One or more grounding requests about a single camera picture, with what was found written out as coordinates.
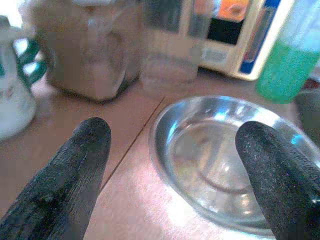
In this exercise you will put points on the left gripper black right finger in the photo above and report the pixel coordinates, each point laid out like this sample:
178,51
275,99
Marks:
277,175

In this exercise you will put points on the brown jar pink lid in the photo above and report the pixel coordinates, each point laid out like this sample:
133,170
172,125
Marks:
87,55

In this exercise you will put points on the glass jar orange lid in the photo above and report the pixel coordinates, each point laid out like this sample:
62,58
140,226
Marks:
170,65

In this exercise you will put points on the shallow steel dish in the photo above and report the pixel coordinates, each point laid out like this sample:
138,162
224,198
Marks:
207,162

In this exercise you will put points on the white and green mug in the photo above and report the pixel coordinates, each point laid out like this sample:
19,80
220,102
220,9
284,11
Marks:
12,100

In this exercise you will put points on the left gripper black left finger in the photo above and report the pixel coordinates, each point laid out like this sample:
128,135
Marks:
62,175

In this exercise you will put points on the beige water ionizer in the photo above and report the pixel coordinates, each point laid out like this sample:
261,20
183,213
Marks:
225,50

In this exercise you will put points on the green soap bottle blue cap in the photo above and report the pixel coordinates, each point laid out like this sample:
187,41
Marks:
287,65

